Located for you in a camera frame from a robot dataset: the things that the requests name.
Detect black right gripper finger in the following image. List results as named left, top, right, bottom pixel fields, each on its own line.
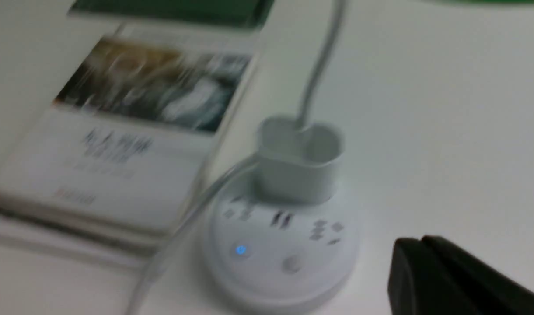
left=387, top=235, right=534, bottom=315

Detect white desk lamp with base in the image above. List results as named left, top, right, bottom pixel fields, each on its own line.
left=201, top=0, right=359, bottom=315

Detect top book self-driving cover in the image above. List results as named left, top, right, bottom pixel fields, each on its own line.
left=0, top=24, right=260, bottom=235

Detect bottom large white book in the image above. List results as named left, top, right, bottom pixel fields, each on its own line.
left=0, top=218, right=150, bottom=270

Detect middle white book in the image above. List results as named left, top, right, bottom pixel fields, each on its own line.
left=0, top=207, right=165, bottom=256

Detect white lamp power cable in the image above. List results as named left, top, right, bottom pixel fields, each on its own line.
left=122, top=153, right=261, bottom=315

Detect silver desk cable hatch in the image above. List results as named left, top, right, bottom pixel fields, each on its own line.
left=69, top=0, right=275, bottom=29

